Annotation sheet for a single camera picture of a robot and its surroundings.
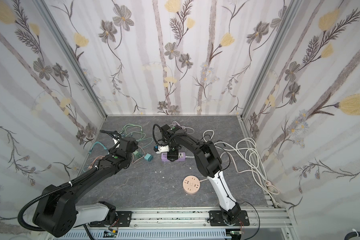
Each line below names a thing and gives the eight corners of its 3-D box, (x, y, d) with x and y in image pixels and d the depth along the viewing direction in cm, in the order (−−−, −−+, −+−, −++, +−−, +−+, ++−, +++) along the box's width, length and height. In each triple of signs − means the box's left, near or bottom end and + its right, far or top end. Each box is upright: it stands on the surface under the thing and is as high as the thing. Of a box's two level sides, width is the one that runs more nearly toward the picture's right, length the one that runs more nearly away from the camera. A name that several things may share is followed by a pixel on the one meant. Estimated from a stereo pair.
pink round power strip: (182, 193, 84) (182, 192, 82) (182, 177, 90) (182, 175, 88) (200, 193, 84) (200, 192, 82) (199, 177, 90) (199, 175, 88)
